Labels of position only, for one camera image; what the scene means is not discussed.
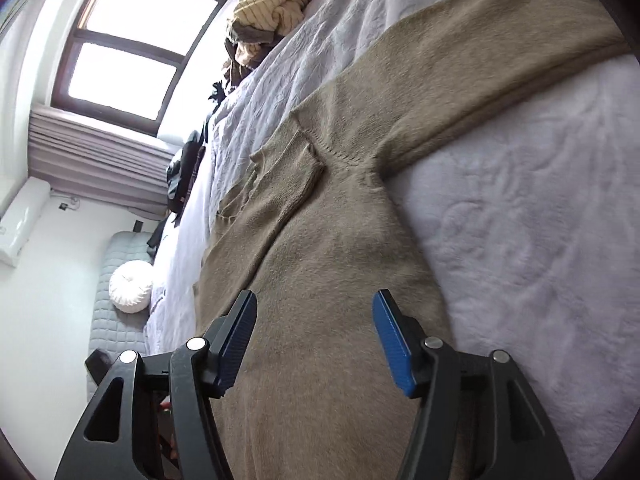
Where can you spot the olive brown knit sweater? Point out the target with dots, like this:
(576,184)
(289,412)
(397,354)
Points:
(311,230)

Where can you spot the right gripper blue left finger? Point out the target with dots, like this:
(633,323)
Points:
(117,436)

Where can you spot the dark framed window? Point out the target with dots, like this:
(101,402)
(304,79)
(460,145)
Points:
(123,59)

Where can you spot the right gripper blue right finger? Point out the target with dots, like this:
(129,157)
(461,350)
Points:
(513,436)

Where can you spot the grey quilted headboard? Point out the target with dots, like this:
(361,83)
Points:
(111,331)

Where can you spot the white air conditioner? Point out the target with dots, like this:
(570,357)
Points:
(21,217)

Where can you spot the round white pleated cushion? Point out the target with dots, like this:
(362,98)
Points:
(130,286)

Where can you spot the lavender fleece blanket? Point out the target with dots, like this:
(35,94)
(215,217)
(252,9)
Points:
(530,222)

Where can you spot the grey striped curtain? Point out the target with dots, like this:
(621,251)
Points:
(83,157)

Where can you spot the yellow striped clothes pile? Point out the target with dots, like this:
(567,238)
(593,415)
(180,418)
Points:
(254,29)

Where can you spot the black garment on bed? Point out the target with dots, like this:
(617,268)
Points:
(183,169)

